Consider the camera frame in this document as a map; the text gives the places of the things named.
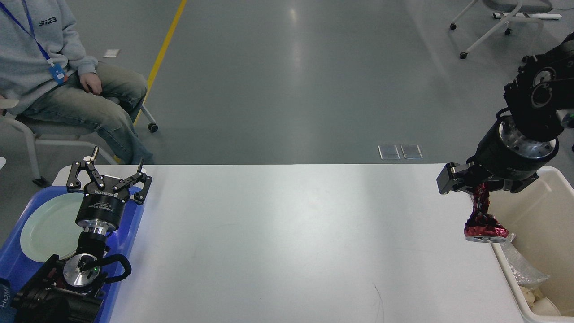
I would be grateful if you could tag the beige plastic bin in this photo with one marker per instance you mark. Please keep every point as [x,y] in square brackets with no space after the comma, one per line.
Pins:
[542,218]

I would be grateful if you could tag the floor outlet plate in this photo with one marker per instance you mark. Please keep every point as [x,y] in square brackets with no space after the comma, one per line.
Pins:
[411,151]
[389,152]

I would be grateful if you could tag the white chair of person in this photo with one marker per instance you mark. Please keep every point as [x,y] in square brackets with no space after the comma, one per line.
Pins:
[37,132]

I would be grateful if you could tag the white bowl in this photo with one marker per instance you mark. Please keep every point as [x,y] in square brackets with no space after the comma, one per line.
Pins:
[545,307]

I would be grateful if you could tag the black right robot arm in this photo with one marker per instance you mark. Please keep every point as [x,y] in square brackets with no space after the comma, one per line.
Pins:
[525,135]

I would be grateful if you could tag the mint green plate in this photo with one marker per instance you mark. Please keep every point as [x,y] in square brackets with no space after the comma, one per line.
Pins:
[51,229]

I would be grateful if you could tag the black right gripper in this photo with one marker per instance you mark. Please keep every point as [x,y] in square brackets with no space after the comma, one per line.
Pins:
[504,153]

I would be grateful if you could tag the small brown paper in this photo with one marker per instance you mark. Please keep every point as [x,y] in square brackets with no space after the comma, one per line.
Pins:
[531,295]

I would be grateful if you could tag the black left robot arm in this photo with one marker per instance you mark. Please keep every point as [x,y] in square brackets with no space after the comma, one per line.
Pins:
[70,290]

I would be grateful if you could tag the white desk foot bar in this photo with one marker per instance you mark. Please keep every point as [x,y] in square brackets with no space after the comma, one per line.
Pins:
[540,16]

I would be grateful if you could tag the seated person grey hoodie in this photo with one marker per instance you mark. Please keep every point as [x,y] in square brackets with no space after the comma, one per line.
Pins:
[45,67]

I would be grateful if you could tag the left floor outlet plate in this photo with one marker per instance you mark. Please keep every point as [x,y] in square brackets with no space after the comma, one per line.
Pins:
[389,152]

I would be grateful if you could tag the right floor outlet plate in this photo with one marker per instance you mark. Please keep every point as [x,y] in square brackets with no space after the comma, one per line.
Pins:
[411,151]

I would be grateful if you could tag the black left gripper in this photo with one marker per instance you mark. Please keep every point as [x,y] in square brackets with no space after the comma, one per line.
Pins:
[102,208]

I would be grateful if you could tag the crushed red soda can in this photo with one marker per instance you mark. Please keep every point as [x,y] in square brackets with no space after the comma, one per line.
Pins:
[483,227]

